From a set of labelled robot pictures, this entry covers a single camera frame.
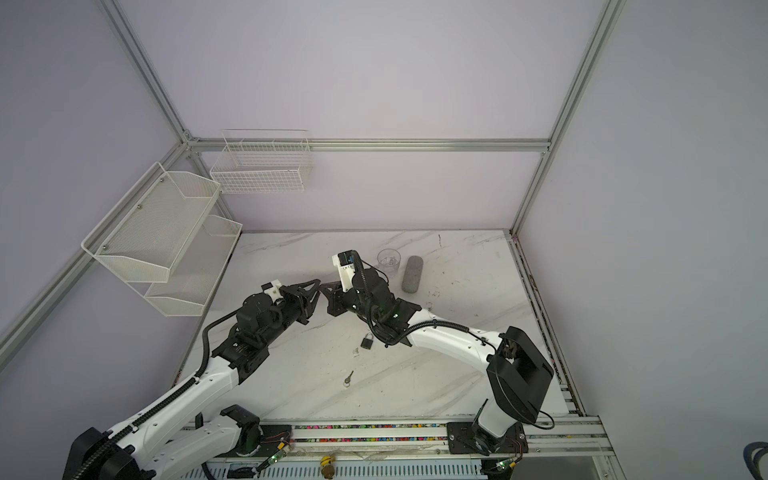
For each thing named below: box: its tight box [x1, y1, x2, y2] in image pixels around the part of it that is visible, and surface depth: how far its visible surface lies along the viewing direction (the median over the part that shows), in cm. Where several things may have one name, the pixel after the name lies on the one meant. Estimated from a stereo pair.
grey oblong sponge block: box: [402, 255, 424, 294], surface depth 106 cm
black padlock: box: [360, 332, 374, 350], surface depth 92 cm
